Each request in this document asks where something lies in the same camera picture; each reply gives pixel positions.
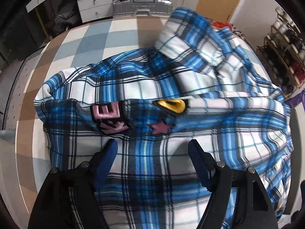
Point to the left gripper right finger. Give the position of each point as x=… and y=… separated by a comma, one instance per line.
x=204, y=165

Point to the orange bag on floor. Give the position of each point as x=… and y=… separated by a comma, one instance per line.
x=219, y=25

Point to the grey bed frame edge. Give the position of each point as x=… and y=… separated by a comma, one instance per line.
x=297, y=159

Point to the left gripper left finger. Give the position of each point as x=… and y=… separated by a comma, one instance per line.
x=101, y=163

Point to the checkered bed sheet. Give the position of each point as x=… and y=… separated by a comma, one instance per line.
x=70, y=51

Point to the wooden shoe rack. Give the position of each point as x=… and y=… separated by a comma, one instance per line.
x=283, y=54

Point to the purple hanging garment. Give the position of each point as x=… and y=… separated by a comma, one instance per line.
x=298, y=99

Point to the blue white plaid shirt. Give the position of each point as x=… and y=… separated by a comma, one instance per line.
x=243, y=122

